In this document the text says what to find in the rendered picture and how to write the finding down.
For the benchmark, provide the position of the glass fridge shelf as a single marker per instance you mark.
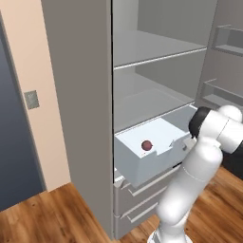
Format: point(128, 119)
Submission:
point(145, 104)
point(148, 49)

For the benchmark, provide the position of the grey fridge door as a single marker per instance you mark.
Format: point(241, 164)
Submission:
point(226, 63)

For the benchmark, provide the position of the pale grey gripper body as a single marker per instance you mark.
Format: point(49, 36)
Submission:
point(189, 144)

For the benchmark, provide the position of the grey freezer drawer front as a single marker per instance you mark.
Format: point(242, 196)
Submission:
point(123, 226)
point(126, 199)

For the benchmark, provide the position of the red onion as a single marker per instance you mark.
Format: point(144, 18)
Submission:
point(146, 145)

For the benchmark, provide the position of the dark blue door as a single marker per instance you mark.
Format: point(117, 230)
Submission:
point(15, 142)

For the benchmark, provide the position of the grey wall switch plate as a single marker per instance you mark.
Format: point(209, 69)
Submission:
point(31, 100)

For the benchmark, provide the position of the grey fridge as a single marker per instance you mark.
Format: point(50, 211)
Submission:
point(85, 95)

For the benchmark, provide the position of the white fridge drawer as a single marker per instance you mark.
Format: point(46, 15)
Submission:
point(142, 164)

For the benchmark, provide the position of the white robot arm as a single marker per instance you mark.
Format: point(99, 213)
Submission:
point(196, 171)

